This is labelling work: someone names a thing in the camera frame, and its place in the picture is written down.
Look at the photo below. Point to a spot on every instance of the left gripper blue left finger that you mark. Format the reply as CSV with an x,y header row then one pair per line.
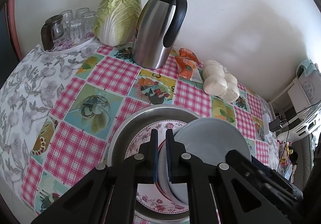
x,y
154,141

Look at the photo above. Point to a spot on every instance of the stainless steel thermos jug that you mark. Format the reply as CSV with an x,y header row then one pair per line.
x,y
157,29

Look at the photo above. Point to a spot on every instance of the stainless steel basin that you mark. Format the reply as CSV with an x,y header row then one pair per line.
x,y
125,134

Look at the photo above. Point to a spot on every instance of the bag of steamed buns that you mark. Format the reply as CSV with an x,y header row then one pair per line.
x,y
219,82

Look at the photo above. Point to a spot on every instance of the white wooden shelf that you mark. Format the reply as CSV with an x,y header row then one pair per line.
x,y
304,94

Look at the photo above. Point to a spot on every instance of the orange snack packet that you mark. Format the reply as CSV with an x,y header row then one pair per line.
x,y
187,65

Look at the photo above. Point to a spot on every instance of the floral pink rimmed plate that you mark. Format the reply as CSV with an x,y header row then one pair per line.
x,y
148,194

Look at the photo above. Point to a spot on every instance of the checkered picture tablecloth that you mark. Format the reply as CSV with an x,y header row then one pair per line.
x,y
104,92

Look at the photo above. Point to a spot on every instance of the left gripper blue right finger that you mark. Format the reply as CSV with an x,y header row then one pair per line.
x,y
169,141

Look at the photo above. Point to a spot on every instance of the grey floral tablecloth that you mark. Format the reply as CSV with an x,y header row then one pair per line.
x,y
27,97

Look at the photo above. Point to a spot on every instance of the colourful snack tube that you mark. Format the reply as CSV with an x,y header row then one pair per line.
x,y
284,154

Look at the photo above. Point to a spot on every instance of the napa cabbage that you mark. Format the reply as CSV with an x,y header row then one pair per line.
x,y
116,21

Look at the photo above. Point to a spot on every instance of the strawberry pattern bowl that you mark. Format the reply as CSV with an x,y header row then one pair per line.
x,y
163,179

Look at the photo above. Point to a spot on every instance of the glass teapot black handle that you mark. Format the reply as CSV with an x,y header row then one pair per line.
x,y
51,31

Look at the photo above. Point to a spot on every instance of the black power adapter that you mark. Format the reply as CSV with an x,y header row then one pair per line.
x,y
275,125

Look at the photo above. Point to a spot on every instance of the pale blue round bowl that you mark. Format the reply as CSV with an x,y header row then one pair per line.
x,y
210,139

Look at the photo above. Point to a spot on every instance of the white power strip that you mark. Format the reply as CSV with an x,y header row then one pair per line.
x,y
266,121

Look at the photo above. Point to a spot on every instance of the tray of glass cups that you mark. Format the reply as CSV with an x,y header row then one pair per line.
x,y
78,31

